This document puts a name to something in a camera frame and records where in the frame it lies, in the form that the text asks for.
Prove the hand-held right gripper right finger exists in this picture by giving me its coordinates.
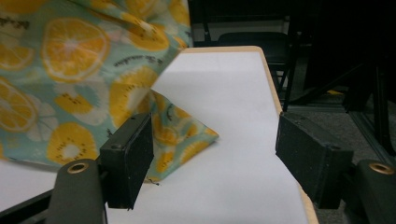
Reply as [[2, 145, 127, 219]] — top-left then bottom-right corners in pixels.
[[275, 111, 354, 209]]

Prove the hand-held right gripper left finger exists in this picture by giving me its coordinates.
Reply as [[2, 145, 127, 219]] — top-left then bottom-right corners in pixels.
[[99, 112, 155, 210]]

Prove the fruit-print cloth bag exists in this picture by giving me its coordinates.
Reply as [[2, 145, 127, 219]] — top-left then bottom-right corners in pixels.
[[0, 0, 219, 183]]

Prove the black metal stand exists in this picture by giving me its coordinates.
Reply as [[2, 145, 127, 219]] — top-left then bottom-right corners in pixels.
[[289, 60, 396, 157]]

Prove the white table sheet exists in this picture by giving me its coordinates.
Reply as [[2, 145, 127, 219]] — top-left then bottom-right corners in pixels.
[[0, 50, 310, 224]]

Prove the black folding chair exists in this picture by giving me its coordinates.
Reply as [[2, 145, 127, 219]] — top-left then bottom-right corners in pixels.
[[218, 31, 300, 113]]

